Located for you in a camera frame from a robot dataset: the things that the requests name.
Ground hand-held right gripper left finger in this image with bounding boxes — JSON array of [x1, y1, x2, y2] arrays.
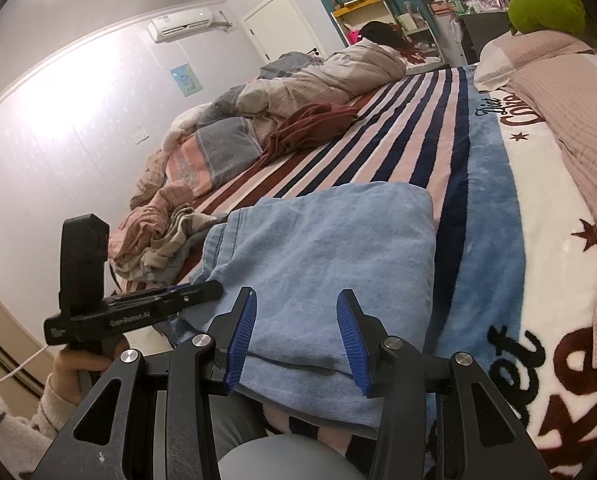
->
[[31, 286, 258, 480]]

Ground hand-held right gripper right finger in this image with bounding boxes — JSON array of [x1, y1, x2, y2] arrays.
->
[[336, 289, 552, 480]]

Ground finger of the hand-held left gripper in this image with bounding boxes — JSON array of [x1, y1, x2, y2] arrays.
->
[[116, 282, 195, 302], [151, 280, 224, 312]]

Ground light blue denim pants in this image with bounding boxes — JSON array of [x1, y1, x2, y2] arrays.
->
[[176, 182, 437, 433]]

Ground person's left forearm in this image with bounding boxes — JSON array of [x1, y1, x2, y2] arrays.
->
[[0, 374, 76, 480]]

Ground person's left hand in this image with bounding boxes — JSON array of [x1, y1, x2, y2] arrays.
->
[[52, 337, 130, 406]]

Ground pile of plaid clothes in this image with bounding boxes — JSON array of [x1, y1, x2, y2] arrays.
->
[[109, 182, 229, 287]]

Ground pink fluffy blanket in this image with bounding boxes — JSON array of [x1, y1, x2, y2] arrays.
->
[[128, 110, 189, 211]]

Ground person's leg in grey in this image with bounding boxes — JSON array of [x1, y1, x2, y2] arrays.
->
[[211, 395, 370, 480]]

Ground striped fleece blanket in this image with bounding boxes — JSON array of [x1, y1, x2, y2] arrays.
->
[[123, 62, 597, 480]]

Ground maroon garment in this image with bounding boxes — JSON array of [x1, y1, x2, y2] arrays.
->
[[258, 102, 362, 164]]

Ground grey and beige quilt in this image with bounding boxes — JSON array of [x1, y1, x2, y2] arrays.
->
[[161, 39, 408, 198]]

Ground white air conditioner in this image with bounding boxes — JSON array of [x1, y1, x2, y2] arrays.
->
[[146, 7, 230, 44]]

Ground white door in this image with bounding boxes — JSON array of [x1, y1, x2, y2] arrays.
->
[[242, 0, 325, 64]]

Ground black and red bundle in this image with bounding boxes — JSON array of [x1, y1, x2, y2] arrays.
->
[[357, 21, 412, 63]]

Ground small white shelf cart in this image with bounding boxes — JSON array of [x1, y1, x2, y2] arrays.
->
[[396, 10, 447, 69]]

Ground yellow shelf unit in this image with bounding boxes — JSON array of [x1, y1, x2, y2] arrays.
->
[[331, 0, 404, 47]]

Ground white and pink pillow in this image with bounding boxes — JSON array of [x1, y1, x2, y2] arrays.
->
[[473, 30, 595, 94]]

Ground green plush toy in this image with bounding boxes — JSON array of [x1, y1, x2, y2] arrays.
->
[[507, 0, 587, 36]]

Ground white cable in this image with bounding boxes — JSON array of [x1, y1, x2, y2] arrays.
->
[[0, 344, 48, 392]]

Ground small blue wall poster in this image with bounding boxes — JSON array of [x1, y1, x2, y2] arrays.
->
[[170, 63, 202, 96]]

